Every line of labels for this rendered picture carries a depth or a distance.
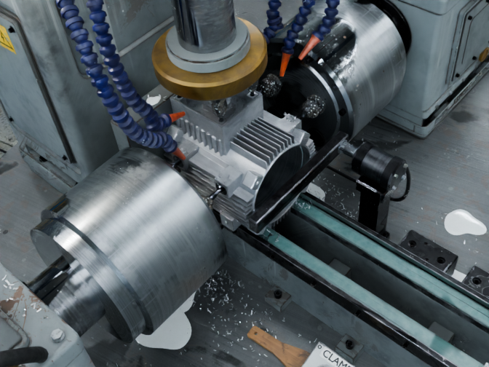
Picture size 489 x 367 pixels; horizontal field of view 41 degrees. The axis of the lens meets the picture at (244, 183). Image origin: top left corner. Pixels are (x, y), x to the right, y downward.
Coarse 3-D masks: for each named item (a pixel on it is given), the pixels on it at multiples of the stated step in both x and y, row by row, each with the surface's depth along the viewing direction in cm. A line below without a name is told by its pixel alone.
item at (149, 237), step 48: (96, 192) 93; (144, 192) 93; (192, 192) 95; (48, 240) 92; (96, 240) 88; (144, 240) 90; (192, 240) 94; (48, 288) 91; (96, 288) 91; (144, 288) 90; (192, 288) 98
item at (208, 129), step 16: (176, 96) 109; (240, 96) 112; (256, 96) 107; (176, 112) 110; (192, 112) 106; (208, 112) 110; (240, 112) 105; (256, 112) 109; (192, 128) 109; (208, 128) 106; (224, 128) 103; (240, 128) 107; (208, 144) 109; (224, 144) 106
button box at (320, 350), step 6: (318, 342) 85; (318, 348) 84; (324, 348) 84; (312, 354) 84; (318, 354) 84; (324, 354) 84; (330, 354) 83; (336, 354) 83; (306, 360) 84; (312, 360) 84; (318, 360) 84; (324, 360) 83; (330, 360) 83; (336, 360) 83; (342, 360) 83; (306, 366) 84; (312, 366) 84; (318, 366) 83; (330, 366) 83; (336, 366) 83; (342, 366) 82; (348, 366) 82; (354, 366) 82
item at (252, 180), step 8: (168, 128) 112; (176, 128) 111; (296, 128) 109; (176, 136) 111; (296, 136) 109; (304, 136) 108; (248, 176) 103; (256, 176) 103; (248, 184) 103; (256, 184) 104; (304, 192) 119
